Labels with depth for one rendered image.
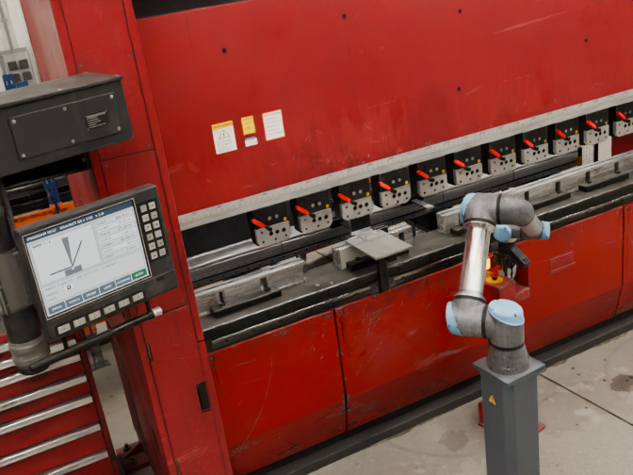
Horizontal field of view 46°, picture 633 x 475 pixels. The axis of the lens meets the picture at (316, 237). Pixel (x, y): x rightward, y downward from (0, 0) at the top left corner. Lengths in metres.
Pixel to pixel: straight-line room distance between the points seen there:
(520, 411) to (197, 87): 1.65
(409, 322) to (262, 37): 1.43
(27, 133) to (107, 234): 0.38
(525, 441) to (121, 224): 1.59
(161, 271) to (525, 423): 1.37
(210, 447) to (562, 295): 1.95
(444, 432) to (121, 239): 1.97
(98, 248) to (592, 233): 2.57
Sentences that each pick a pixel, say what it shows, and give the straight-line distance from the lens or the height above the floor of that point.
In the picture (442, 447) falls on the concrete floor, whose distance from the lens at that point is 3.66.
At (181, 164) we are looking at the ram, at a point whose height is 1.52.
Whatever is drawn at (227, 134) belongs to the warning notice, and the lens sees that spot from 2.96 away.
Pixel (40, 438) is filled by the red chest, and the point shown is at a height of 0.51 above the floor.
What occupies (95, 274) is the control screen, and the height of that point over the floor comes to 1.39.
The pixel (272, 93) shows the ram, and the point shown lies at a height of 1.71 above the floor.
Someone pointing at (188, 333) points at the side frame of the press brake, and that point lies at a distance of 2.90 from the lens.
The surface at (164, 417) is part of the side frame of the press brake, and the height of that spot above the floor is 0.63.
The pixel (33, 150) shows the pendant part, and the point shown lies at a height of 1.80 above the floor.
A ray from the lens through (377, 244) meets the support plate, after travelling 3.24.
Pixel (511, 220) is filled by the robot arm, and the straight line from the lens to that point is 2.80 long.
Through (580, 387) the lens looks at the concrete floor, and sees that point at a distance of 4.06.
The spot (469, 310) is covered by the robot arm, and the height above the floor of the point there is 0.99.
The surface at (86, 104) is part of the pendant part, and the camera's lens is 2.32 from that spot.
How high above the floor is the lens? 2.25
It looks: 22 degrees down
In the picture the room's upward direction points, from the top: 8 degrees counter-clockwise
